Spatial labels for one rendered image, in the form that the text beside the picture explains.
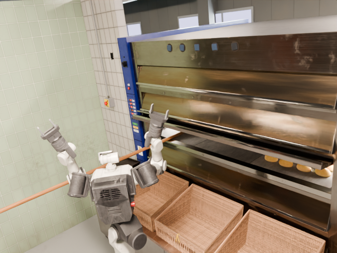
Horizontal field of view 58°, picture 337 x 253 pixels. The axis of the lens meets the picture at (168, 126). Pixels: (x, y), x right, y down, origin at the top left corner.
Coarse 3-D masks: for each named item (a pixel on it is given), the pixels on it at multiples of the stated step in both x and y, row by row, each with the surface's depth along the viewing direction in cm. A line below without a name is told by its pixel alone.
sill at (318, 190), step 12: (168, 144) 288; (180, 144) 277; (204, 156) 255; (216, 156) 245; (240, 168) 228; (252, 168) 219; (264, 168) 217; (276, 180) 206; (288, 180) 199; (300, 180) 197; (312, 192) 188; (324, 192) 182
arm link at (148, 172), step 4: (148, 164) 193; (140, 168) 192; (144, 168) 191; (148, 168) 192; (152, 168) 194; (140, 172) 192; (144, 172) 191; (148, 172) 191; (152, 172) 192; (156, 172) 203; (144, 176) 191; (148, 176) 190; (152, 176) 191; (156, 176) 194; (144, 180) 191; (148, 180) 190; (152, 180) 190
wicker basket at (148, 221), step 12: (168, 180) 297; (180, 180) 285; (144, 192) 316; (156, 192) 312; (168, 192) 298; (180, 192) 272; (144, 204) 298; (156, 204) 296; (168, 204) 266; (144, 216) 261; (156, 216) 259
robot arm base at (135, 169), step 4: (140, 164) 192; (144, 164) 191; (132, 168) 194; (136, 168) 193; (136, 172) 193; (136, 176) 193; (140, 176) 194; (140, 180) 192; (156, 180) 191; (140, 184) 192; (144, 184) 193; (148, 184) 190; (152, 184) 190
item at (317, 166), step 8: (144, 120) 281; (168, 120) 278; (168, 128) 256; (176, 128) 248; (192, 128) 248; (200, 128) 250; (200, 136) 229; (208, 136) 223; (224, 136) 224; (232, 136) 225; (232, 144) 207; (256, 144) 204; (264, 144) 205; (256, 152) 193; (264, 152) 188; (288, 152) 187; (296, 152) 188; (304, 152) 189; (288, 160) 177; (296, 160) 173; (320, 160) 173; (328, 160) 174; (320, 168) 163
